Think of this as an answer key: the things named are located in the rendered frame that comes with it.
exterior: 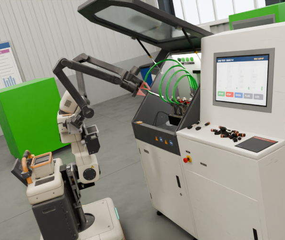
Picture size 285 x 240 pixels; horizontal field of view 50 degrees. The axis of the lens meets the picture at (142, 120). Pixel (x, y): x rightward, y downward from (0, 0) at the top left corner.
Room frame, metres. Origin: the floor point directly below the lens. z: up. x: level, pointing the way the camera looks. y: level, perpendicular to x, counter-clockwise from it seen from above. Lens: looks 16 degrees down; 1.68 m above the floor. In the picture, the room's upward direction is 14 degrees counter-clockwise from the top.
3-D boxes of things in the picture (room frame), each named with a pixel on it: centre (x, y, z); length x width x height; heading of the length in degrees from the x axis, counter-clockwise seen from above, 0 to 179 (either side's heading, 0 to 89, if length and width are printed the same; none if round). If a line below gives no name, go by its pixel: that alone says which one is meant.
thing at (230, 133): (1.70, -0.48, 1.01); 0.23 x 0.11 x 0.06; 26
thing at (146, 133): (2.32, -0.07, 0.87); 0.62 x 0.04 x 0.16; 26
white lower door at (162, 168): (2.31, -0.06, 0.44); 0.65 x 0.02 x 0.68; 26
